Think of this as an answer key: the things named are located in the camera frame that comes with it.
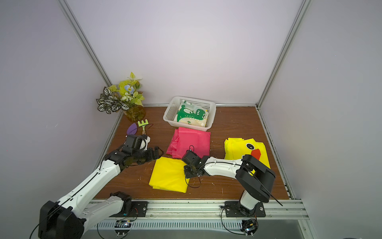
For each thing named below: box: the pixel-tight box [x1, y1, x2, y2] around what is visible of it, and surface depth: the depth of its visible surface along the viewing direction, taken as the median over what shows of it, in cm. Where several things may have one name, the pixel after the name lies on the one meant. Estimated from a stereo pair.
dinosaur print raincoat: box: [174, 100, 209, 127], surface depth 108 cm
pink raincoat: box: [166, 126, 211, 159], surface depth 98 cm
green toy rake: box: [137, 119, 149, 135], surface depth 110 cm
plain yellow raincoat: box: [148, 156, 190, 194], surface depth 83 cm
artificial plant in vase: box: [95, 72, 147, 122], surface depth 97 cm
